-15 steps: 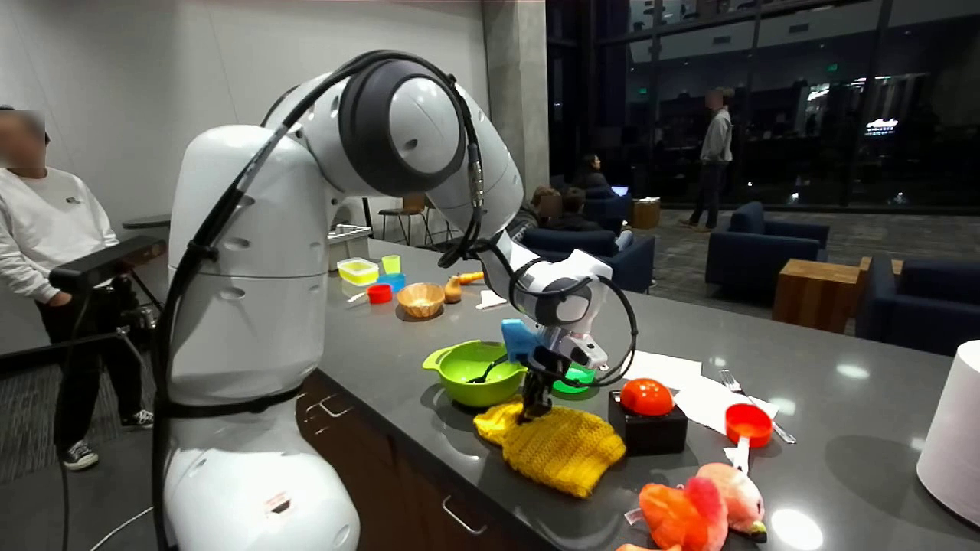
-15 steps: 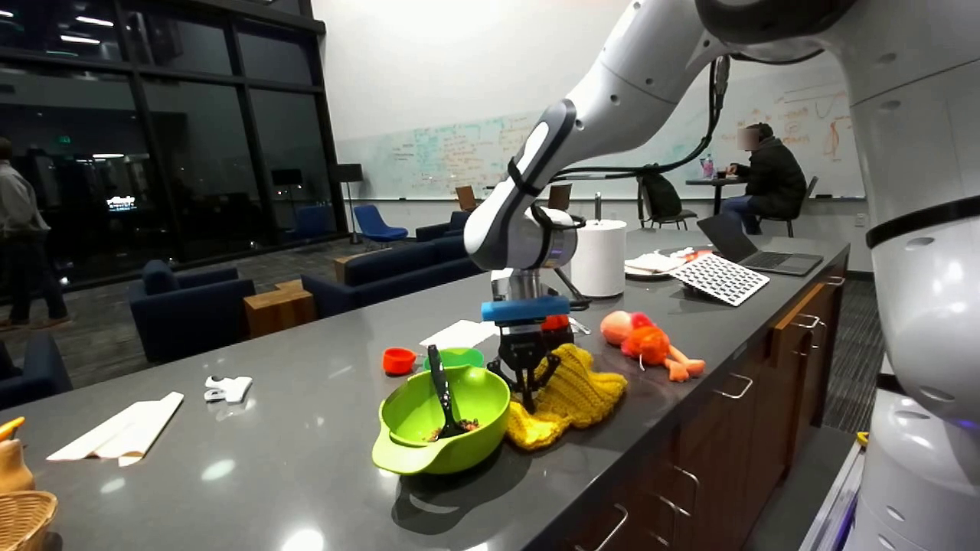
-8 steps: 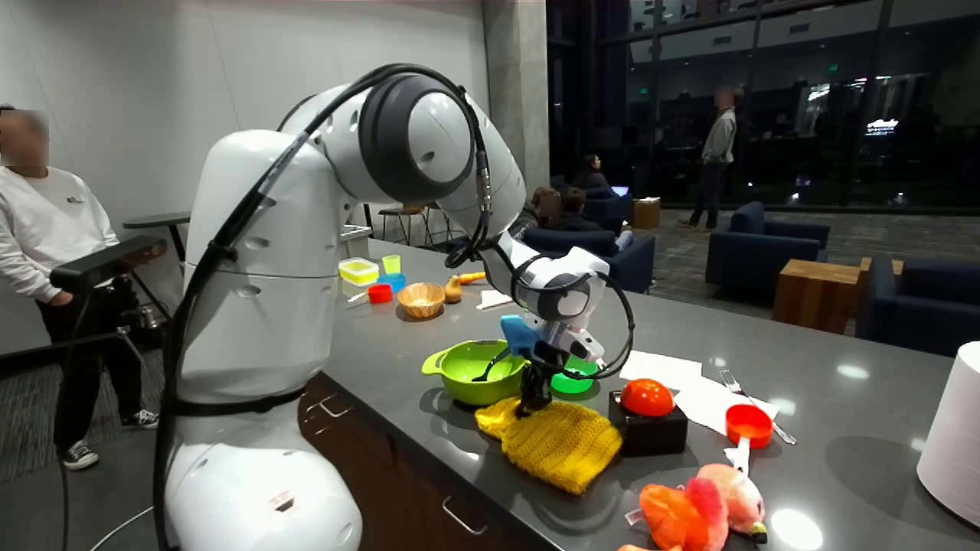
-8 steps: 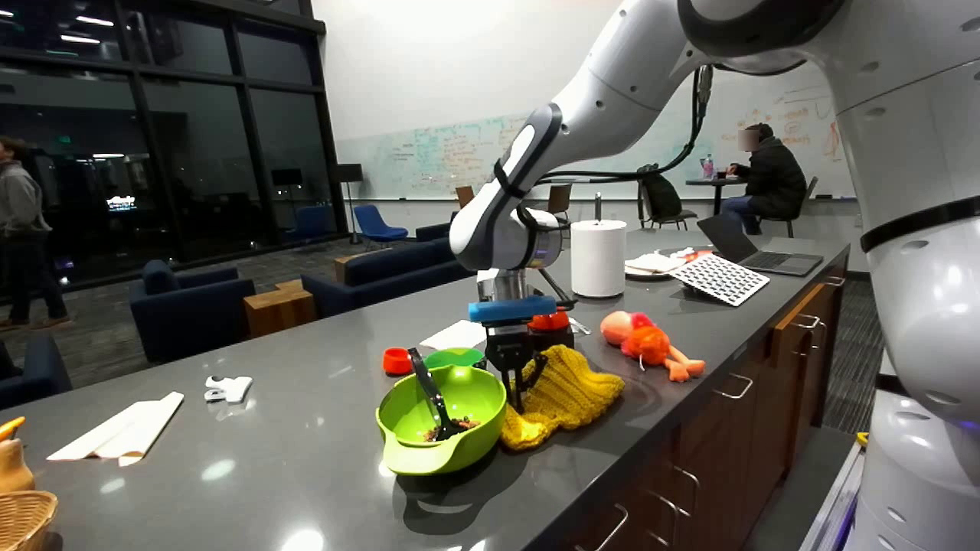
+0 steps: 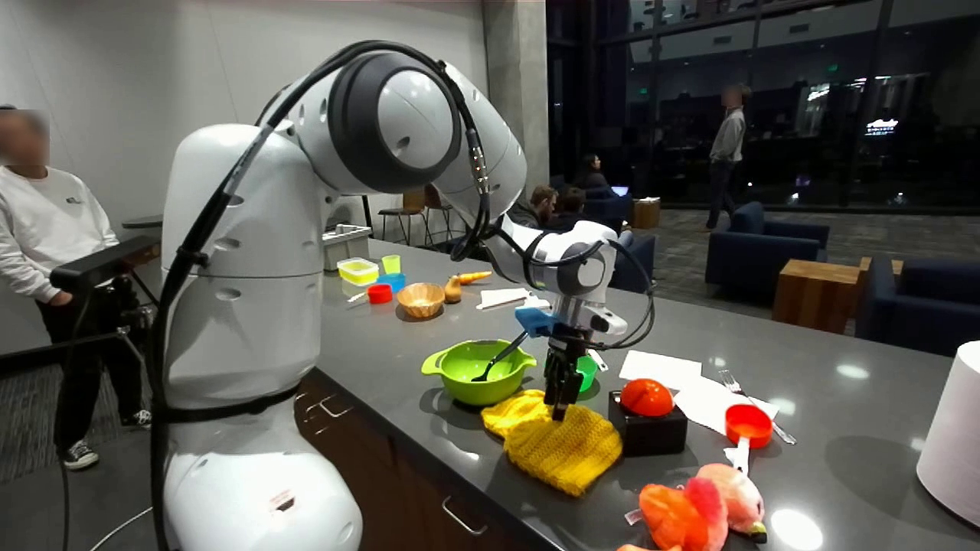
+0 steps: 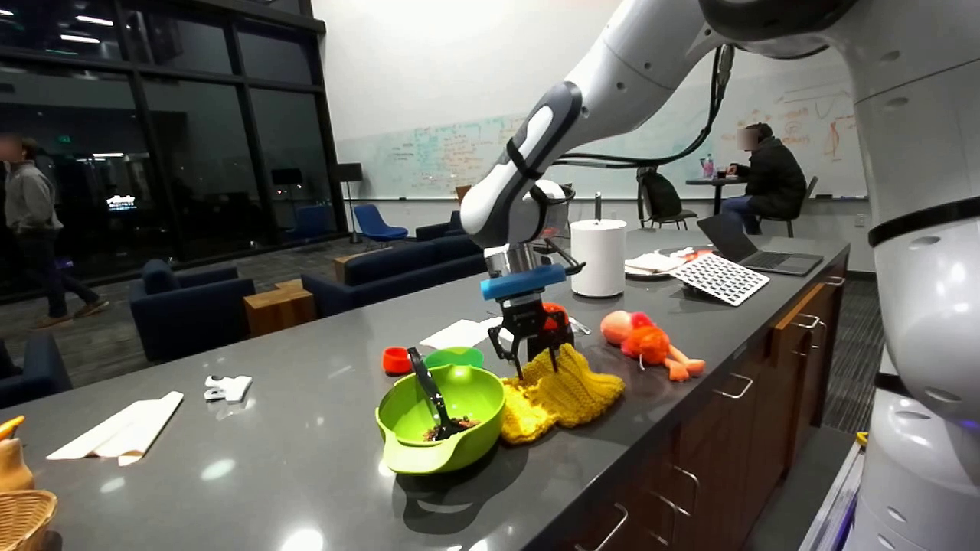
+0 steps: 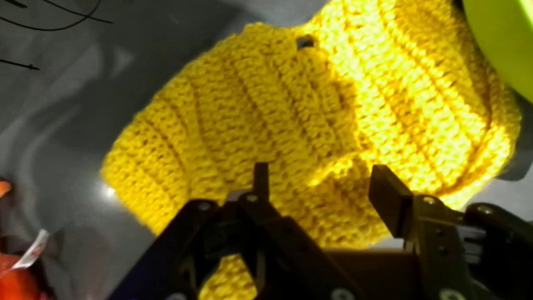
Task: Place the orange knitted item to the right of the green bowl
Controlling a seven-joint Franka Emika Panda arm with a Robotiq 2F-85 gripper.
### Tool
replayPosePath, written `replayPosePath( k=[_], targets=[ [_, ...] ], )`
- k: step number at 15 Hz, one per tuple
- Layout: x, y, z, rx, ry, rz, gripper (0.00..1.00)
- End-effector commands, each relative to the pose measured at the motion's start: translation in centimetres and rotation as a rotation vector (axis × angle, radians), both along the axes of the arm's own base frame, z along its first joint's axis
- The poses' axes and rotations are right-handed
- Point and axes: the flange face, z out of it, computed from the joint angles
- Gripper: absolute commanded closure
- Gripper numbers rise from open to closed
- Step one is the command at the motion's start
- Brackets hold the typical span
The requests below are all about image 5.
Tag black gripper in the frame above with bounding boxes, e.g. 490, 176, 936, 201
545, 328, 586, 424

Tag white paper napkins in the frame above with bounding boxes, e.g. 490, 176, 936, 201
476, 288, 532, 310

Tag orange ball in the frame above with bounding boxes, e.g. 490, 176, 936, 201
617, 380, 672, 420

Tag yellow plastic container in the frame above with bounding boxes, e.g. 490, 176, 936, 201
338, 259, 379, 288

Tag wooden bowl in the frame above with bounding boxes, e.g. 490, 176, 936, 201
396, 283, 444, 323

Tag orange pink plush toy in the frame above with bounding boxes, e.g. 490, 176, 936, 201
638, 463, 769, 551

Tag red measuring cup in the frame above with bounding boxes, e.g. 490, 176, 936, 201
727, 403, 776, 475

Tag person in white sweater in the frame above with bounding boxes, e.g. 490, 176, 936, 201
0, 101, 155, 475

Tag metal tray container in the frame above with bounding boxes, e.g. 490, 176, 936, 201
320, 225, 371, 270

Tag small green cup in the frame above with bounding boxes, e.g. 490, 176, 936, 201
576, 355, 598, 398

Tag yellow knitted hat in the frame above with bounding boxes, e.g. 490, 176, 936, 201
482, 388, 620, 500

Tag white paper sheet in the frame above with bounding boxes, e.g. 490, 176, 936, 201
617, 351, 777, 435

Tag white cylinder container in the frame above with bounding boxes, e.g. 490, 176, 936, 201
916, 340, 980, 527

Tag standing person grey shirt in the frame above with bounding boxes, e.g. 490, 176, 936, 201
706, 87, 751, 229

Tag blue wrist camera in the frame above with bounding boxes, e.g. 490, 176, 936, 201
513, 307, 553, 337

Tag blue armchair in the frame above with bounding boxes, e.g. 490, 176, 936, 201
705, 201, 829, 304

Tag black box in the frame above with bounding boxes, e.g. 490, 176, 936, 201
609, 398, 690, 458

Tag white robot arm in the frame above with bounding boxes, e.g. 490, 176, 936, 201
146, 40, 623, 551

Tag wooden side table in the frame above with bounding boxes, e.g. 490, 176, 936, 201
770, 260, 867, 334

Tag black spoon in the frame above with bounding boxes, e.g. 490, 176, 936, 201
471, 331, 529, 382

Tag green bowl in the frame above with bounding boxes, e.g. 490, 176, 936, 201
420, 340, 537, 407

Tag small red cup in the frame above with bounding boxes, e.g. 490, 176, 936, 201
366, 283, 396, 307

